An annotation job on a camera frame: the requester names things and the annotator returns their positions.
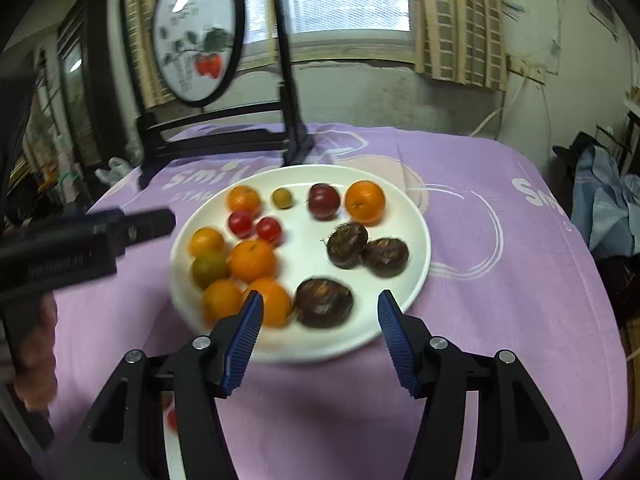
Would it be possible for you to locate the dark red plum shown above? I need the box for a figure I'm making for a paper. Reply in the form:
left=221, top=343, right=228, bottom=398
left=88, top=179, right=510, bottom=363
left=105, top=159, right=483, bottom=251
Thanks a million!
left=306, top=183, right=342, bottom=222

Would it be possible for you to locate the white cable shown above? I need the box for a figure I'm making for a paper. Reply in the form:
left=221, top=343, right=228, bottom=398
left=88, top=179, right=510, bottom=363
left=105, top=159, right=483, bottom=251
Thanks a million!
left=470, top=77, right=526, bottom=138

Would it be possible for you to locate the beige checked curtain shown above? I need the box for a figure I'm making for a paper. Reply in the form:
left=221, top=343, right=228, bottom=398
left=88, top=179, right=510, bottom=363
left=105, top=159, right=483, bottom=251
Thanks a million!
left=405, top=0, right=510, bottom=92
left=125, top=0, right=176, bottom=108

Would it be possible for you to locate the black framed painted table screen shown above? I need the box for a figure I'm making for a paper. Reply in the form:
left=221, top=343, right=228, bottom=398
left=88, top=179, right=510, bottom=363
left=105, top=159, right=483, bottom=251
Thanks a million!
left=119, top=0, right=316, bottom=191

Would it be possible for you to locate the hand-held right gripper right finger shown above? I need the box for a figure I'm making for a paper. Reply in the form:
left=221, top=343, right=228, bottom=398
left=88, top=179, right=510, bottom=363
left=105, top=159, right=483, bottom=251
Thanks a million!
left=377, top=289, right=583, bottom=480

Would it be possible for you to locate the dark brown water chestnut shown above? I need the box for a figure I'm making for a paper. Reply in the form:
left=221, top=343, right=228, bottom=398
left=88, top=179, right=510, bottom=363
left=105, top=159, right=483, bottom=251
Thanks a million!
left=361, top=238, right=410, bottom=278
left=292, top=277, right=355, bottom=330
left=325, top=222, right=369, bottom=269

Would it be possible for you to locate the greenish tangerine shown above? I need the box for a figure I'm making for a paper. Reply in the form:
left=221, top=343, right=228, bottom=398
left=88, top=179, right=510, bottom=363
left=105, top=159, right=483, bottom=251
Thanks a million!
left=192, top=252, right=231, bottom=289

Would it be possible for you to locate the dark wooden cabinet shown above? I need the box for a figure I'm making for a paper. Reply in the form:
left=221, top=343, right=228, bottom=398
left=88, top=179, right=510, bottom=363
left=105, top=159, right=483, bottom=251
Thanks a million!
left=55, top=0, right=111, bottom=173

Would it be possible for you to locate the white wall outlet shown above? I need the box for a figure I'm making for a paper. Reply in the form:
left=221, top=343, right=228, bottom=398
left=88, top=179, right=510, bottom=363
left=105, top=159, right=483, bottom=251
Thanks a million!
left=507, top=55, right=546, bottom=83

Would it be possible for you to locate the red cherry tomato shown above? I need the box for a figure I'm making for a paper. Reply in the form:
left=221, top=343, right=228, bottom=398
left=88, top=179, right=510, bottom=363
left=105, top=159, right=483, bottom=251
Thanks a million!
left=256, top=216, right=283, bottom=246
left=228, top=211, right=253, bottom=237

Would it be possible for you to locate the white round plate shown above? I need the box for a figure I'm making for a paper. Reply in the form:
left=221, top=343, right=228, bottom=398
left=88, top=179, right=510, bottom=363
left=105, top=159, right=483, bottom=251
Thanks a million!
left=169, top=165, right=432, bottom=365

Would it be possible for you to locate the blue clothing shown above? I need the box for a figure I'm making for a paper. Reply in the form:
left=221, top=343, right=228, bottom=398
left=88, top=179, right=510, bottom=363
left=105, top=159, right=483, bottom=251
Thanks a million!
left=570, top=145, right=640, bottom=261

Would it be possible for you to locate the purple printed blanket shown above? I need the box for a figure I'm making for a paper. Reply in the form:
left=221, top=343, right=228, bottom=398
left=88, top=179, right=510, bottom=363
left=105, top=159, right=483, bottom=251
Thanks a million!
left=47, top=122, right=631, bottom=480

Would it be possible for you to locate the person's left hand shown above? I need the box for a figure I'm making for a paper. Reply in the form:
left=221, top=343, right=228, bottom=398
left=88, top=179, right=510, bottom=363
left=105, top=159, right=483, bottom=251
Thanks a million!
left=14, top=293, right=58, bottom=412

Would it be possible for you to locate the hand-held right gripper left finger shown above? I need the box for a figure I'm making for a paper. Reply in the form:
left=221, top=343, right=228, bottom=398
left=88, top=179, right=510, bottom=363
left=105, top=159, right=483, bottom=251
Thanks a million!
left=60, top=290, right=265, bottom=480

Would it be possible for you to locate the white plastic bag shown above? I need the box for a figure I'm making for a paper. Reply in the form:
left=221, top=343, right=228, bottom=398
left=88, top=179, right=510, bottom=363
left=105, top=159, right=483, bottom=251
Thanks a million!
left=95, top=156, right=136, bottom=186

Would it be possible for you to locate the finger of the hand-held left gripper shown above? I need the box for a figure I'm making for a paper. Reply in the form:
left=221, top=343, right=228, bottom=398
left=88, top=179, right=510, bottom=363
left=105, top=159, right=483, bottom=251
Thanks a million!
left=120, top=208, right=177, bottom=252

